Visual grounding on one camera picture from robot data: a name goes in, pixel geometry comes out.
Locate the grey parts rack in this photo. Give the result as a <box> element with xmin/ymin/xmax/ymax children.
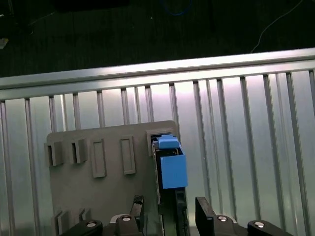
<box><xmin>44</xmin><ymin>120</ymin><xmax>182</xmax><ymax>236</ymax></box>

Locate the blue floor cable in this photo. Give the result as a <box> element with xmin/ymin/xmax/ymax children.
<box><xmin>159</xmin><ymin>0</ymin><xmax>193</xmax><ymax>17</ymax></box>

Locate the white floor cable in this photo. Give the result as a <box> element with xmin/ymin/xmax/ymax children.
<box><xmin>250</xmin><ymin>0</ymin><xmax>299</xmax><ymax>54</ymax></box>

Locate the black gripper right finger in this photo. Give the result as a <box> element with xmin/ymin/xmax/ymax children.
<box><xmin>195</xmin><ymin>196</ymin><xmax>295</xmax><ymax>236</ymax></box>

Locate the hard disk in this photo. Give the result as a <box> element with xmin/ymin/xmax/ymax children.
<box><xmin>152</xmin><ymin>134</ymin><xmax>190</xmax><ymax>236</ymax></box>

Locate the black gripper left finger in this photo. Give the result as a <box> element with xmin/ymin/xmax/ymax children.
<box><xmin>60</xmin><ymin>195</ymin><xmax>145</xmax><ymax>236</ymax></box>

